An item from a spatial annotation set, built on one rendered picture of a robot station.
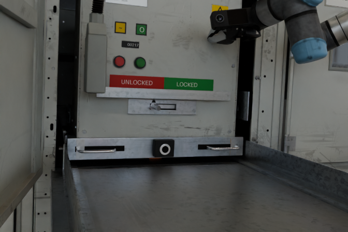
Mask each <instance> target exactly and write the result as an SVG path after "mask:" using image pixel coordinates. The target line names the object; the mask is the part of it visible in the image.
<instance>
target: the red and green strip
mask: <svg viewBox="0 0 348 232"><path fill-rule="evenodd" d="M109 87H116V88H143V89H170V90H198V91H213V80H210V79H190V78H168V77H147V76H127V75H110V84H109Z"/></svg>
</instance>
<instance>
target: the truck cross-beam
mask: <svg viewBox="0 0 348 232"><path fill-rule="evenodd" d="M231 138H237V146H239V147H240V149H239V150H237V153H236V155H242V152H243V137H242V136H238V135H235V136H225V137H100V138H77V137H76V136H66V145H67V152H68V156H69V160H105V159H124V158H160V157H154V156H153V140H154V139H173V140H174V141H175V147H174V157H198V156H234V155H230V150H210V149H207V148H205V146H209V147H213V148H230V140H231ZM77 139H85V144H84V150H113V148H114V147H115V148H116V151H115V152H113V153H85V154H84V159H76V142H77Z"/></svg>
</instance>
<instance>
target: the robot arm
mask: <svg viewBox="0 0 348 232"><path fill-rule="evenodd" d="M322 1H323V0H258V1H256V2H255V3H253V5H252V6H251V8H240V9H229V10H219V11H213V12H212V13H211V16H210V22H211V30H210V32H209V34H208V36H207V41H209V42H211V43H215V44H224V45H229V44H232V43H233V42H234V41H235V40H236V38H245V37H247V38H246V39H244V40H242V41H245V42H249V41H251V40H253V39H256V38H258V37H260V36H261V33H260V31H261V30H263V29H265V28H267V27H269V26H272V25H275V24H277V23H279V22H281V21H283V20H284V22H285V26H286V30H287V34H288V38H289V42H290V44H291V52H292V54H293V56H294V59H295V62H296V63H297V64H305V63H309V62H314V61H317V60H320V59H323V58H325V57H326V56H327V53H328V51H330V50H332V49H334V48H336V47H338V46H340V45H342V44H344V43H347V42H348V10H346V11H344V12H342V13H340V14H338V15H336V16H334V17H332V18H330V19H328V20H326V21H324V22H322V23H320V20H319V18H318V14H317V8H316V6H318V5H319V4H320V3H321V2H322ZM256 31H257V32H258V34H256ZM218 32H219V34H218V35H215V34H217V33H218ZM251 37H254V38H252V39H250V40H249V38H251Z"/></svg>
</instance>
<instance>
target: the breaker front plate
mask: <svg viewBox="0 0 348 232"><path fill-rule="evenodd" d="M103 3H104V4H103V5H104V6H103V13H102V14H103V15H104V24H106V31H107V35H106V36H107V66H106V87H109V84H110V75H127V76H147V77H168V78H190V79H210V80H213V91H227V92H230V101H223V100H186V99H150V98H113V97H96V93H87V92H85V91H84V90H83V88H84V55H85V38H86V27H87V24H88V23H89V18H90V13H91V12H92V11H91V10H92V8H93V7H92V4H93V0H82V10H81V44H80V78H79V112H78V138H100V137H225V136H234V132H235V112H236V93H237V74H238V54H239V38H236V40H235V41H234V42H233V43H232V44H229V45H224V44H218V43H211V42H209V41H207V36H208V34H209V32H210V30H211V22H210V16H211V13H212V5H219V6H227V7H228V9H240V8H241V0H148V7H141V6H133V5H123V4H115V3H105V0H104V2H103ZM115 21H117V22H126V34H121V33H114V29H115ZM136 23H138V24H147V35H146V36H144V35H136ZM122 41H133V42H139V48H125V47H122ZM118 55H120V56H122V57H124V58H125V65H124V66H123V67H121V68H118V67H116V66H115V65H114V63H113V59H114V58H115V57H116V56H118ZM138 57H142V58H144V59H145V61H146V65H145V67H144V68H142V69H138V68H137V67H136V66H135V64H134V61H135V59H136V58H138ZM152 100H155V103H156V104H176V109H175V110H150V104H152Z"/></svg>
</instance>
